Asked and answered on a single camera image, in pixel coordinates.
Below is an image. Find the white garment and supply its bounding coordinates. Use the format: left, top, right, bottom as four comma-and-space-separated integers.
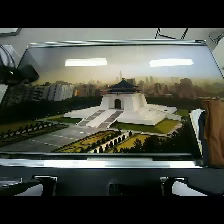
189, 108, 204, 155

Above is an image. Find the silver frame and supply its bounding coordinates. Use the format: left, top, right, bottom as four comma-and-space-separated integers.
0, 153, 224, 197

